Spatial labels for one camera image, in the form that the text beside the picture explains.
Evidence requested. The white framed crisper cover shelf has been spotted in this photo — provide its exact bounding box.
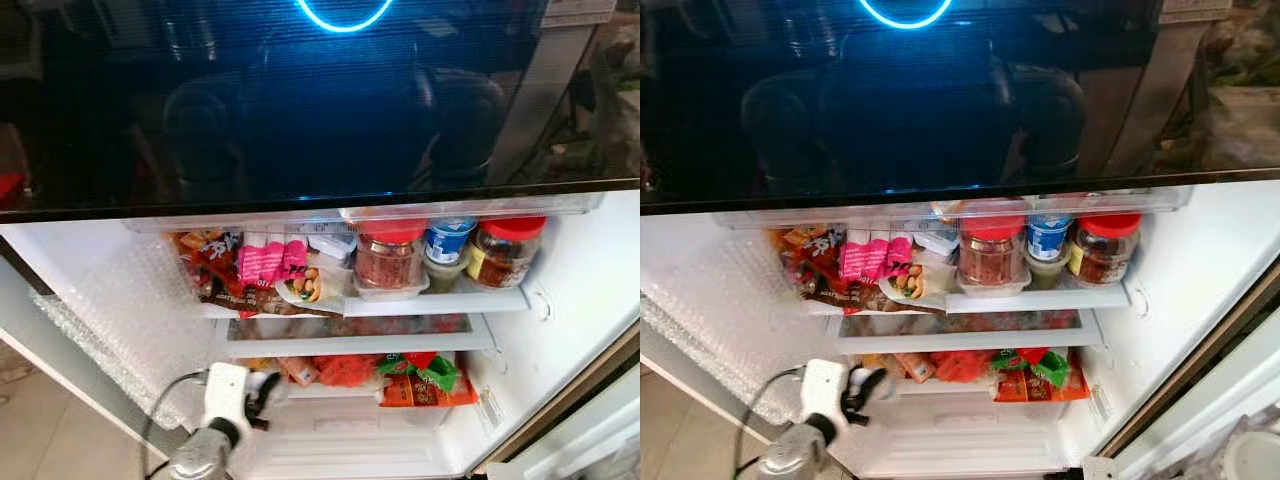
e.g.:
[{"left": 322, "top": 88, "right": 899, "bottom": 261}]
[
  {"left": 824, "top": 309, "right": 1107, "bottom": 357},
  {"left": 214, "top": 314, "right": 497, "bottom": 360}
]

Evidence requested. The orange flat package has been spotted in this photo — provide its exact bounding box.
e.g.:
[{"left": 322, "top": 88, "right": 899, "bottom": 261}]
[
  {"left": 992, "top": 369, "right": 1094, "bottom": 404},
  {"left": 379, "top": 374, "right": 480, "bottom": 409}
]

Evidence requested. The small orange box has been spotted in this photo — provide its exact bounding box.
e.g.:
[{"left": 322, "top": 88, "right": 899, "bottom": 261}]
[
  {"left": 279, "top": 356, "right": 322, "bottom": 387},
  {"left": 892, "top": 351, "right": 937, "bottom": 384}
]

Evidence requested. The white nut picture packet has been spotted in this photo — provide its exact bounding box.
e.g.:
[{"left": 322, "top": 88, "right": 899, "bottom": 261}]
[
  {"left": 879, "top": 254, "right": 952, "bottom": 304},
  {"left": 274, "top": 254, "right": 352, "bottom": 307}
]

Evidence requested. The blue white yogurt cup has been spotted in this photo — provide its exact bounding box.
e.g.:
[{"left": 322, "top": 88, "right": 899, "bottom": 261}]
[
  {"left": 424, "top": 216, "right": 480, "bottom": 267},
  {"left": 1024, "top": 213, "right": 1075, "bottom": 264}
]

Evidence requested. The white round container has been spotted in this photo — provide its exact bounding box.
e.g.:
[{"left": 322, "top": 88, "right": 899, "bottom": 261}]
[{"left": 1224, "top": 429, "right": 1280, "bottom": 480}]

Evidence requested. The white plastic container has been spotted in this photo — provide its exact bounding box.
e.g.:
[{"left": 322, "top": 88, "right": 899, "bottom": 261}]
[
  {"left": 911, "top": 229, "right": 962, "bottom": 260},
  {"left": 307, "top": 232, "right": 359, "bottom": 262}
]

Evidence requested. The white crisper drawer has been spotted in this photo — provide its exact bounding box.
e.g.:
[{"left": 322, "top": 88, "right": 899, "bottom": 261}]
[
  {"left": 244, "top": 394, "right": 472, "bottom": 479},
  {"left": 858, "top": 393, "right": 1077, "bottom": 477}
]

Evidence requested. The green red snack packet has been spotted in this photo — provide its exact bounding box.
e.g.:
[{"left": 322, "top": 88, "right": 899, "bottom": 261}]
[
  {"left": 989, "top": 347, "right": 1072, "bottom": 390},
  {"left": 376, "top": 351, "right": 460, "bottom": 394}
]

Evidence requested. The red snack bag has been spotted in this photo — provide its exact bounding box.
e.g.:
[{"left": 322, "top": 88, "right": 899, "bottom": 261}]
[
  {"left": 769, "top": 226, "right": 852, "bottom": 302},
  {"left": 169, "top": 227, "right": 247, "bottom": 303}
]

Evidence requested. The pink snack packet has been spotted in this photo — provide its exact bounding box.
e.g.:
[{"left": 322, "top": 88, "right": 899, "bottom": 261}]
[
  {"left": 236, "top": 237, "right": 310, "bottom": 289},
  {"left": 839, "top": 236, "right": 914, "bottom": 285}
]

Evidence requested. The clear plastic tray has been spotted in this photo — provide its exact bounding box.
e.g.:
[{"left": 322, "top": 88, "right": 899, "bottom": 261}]
[
  {"left": 351, "top": 269, "right": 432, "bottom": 302},
  {"left": 954, "top": 267, "right": 1032, "bottom": 299}
]

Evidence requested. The clear bubble wrap sheet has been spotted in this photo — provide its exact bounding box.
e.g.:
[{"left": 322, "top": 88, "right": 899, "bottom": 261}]
[
  {"left": 30, "top": 234, "right": 217, "bottom": 432},
  {"left": 644, "top": 234, "right": 832, "bottom": 427}
]

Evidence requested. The white edged glass fridge shelf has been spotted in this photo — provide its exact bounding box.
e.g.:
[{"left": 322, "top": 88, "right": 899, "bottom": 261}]
[
  {"left": 198, "top": 284, "right": 532, "bottom": 320},
  {"left": 798, "top": 282, "right": 1132, "bottom": 317}
]

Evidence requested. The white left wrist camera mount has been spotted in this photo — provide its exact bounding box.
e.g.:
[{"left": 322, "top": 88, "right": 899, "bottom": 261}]
[
  {"left": 799, "top": 359, "right": 850, "bottom": 432},
  {"left": 202, "top": 361, "right": 252, "bottom": 433}
]

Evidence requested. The green tinted plastic container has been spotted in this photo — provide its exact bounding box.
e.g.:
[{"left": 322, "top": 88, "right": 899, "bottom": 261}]
[
  {"left": 1024, "top": 254, "right": 1072, "bottom": 292},
  {"left": 424, "top": 256, "right": 472, "bottom": 295}
]

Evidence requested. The red mesh bag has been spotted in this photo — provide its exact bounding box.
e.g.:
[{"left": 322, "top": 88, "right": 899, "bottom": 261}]
[
  {"left": 929, "top": 349, "right": 994, "bottom": 385},
  {"left": 317, "top": 354, "right": 382, "bottom": 389}
]

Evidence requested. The black glass door fridge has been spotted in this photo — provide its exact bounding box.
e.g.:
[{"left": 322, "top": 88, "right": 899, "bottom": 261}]
[
  {"left": 0, "top": 0, "right": 641, "bottom": 480},
  {"left": 640, "top": 0, "right": 1280, "bottom": 480}
]

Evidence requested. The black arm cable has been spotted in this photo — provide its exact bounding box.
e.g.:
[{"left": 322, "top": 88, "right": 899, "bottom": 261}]
[
  {"left": 734, "top": 367, "right": 807, "bottom": 477},
  {"left": 140, "top": 369, "right": 211, "bottom": 475}
]

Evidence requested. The clear plastic fridge shelf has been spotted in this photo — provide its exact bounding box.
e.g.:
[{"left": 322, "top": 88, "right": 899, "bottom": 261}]
[
  {"left": 124, "top": 194, "right": 607, "bottom": 235},
  {"left": 712, "top": 188, "right": 1195, "bottom": 232}
]

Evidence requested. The white label sticker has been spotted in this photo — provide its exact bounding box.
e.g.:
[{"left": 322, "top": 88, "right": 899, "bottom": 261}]
[{"left": 1159, "top": 0, "right": 1234, "bottom": 24}]

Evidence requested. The red lid glass jar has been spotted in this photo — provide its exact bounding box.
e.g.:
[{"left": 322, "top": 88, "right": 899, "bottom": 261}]
[
  {"left": 467, "top": 214, "right": 549, "bottom": 292},
  {"left": 1067, "top": 211, "right": 1144, "bottom": 289},
  {"left": 957, "top": 214, "right": 1032, "bottom": 292},
  {"left": 354, "top": 217, "right": 430, "bottom": 297}
]

